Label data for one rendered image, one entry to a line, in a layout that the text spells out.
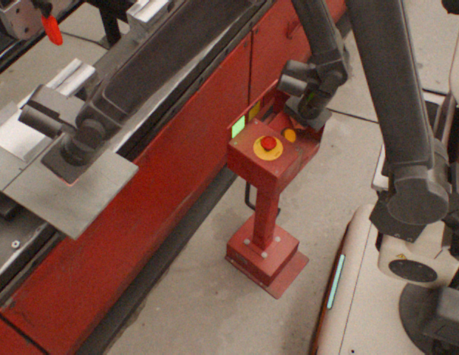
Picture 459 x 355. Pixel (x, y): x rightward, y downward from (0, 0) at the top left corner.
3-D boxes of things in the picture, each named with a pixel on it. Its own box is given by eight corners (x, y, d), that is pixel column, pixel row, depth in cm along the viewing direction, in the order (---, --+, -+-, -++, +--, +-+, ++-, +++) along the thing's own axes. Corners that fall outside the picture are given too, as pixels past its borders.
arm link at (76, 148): (99, 156, 82) (116, 126, 84) (56, 133, 80) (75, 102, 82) (90, 166, 88) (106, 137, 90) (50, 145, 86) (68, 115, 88)
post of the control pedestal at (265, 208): (263, 251, 190) (274, 171, 144) (251, 242, 192) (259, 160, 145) (273, 239, 192) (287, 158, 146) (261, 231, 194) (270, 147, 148)
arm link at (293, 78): (344, 77, 111) (347, 52, 117) (292, 58, 110) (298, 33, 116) (321, 117, 120) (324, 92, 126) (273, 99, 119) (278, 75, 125)
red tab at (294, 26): (291, 40, 183) (293, 24, 177) (286, 38, 184) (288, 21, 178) (313, 13, 190) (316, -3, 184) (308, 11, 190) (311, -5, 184)
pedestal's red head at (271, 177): (273, 201, 139) (279, 164, 124) (226, 167, 144) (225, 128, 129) (318, 151, 147) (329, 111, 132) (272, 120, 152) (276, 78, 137)
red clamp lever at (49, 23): (60, 49, 99) (43, 7, 91) (43, 40, 100) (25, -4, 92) (66, 43, 100) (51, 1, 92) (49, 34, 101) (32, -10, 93)
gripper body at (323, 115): (298, 89, 132) (308, 74, 125) (330, 117, 131) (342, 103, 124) (282, 106, 129) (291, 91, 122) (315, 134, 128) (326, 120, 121)
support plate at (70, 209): (75, 241, 97) (74, 238, 96) (-31, 171, 105) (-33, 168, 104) (139, 169, 105) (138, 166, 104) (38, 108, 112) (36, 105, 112)
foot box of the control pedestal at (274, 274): (277, 300, 193) (280, 289, 183) (223, 258, 201) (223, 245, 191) (310, 259, 201) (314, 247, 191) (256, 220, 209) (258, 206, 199)
